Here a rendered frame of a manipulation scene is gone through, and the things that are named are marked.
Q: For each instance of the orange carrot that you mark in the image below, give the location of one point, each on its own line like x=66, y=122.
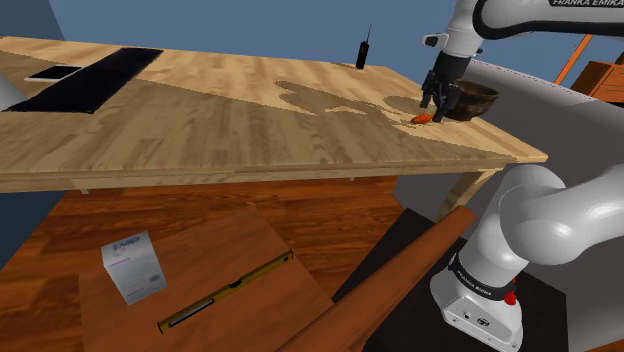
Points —
x=422, y=118

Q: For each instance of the orange wooden dresser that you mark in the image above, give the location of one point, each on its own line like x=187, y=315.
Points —
x=600, y=80

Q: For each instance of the dark brown bowl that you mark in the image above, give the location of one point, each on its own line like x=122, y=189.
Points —
x=475, y=100

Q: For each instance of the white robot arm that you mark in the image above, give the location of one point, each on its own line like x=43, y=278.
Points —
x=531, y=229

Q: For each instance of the black walkie-talkie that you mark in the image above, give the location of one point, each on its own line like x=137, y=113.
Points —
x=362, y=53

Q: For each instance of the black desk mat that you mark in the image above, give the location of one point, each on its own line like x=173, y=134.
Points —
x=88, y=80

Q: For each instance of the light wooden table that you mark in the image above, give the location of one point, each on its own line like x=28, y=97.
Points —
x=204, y=131

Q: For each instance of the orange wooden beam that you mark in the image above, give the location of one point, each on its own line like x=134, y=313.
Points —
x=574, y=58

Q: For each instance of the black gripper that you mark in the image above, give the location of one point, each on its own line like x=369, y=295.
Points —
x=451, y=70

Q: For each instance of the yellow spirit level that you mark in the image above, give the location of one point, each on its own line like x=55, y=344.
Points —
x=229, y=288

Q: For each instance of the white tablet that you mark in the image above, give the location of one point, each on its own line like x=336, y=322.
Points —
x=52, y=73

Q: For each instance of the white printed box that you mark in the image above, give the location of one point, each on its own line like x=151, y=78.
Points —
x=132, y=267

